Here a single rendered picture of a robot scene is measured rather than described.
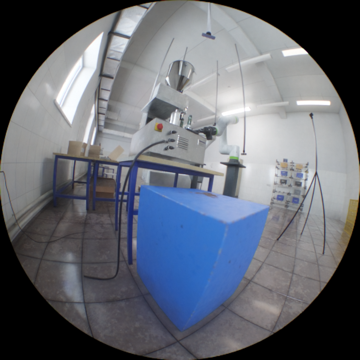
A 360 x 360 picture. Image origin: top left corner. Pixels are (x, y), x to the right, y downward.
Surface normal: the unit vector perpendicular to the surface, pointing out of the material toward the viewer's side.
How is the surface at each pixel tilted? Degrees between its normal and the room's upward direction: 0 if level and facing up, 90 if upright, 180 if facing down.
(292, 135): 90
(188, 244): 90
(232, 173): 90
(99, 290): 0
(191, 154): 90
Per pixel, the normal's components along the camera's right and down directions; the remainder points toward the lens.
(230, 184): -0.77, -0.09
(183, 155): 0.59, 0.12
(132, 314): 0.14, -0.99
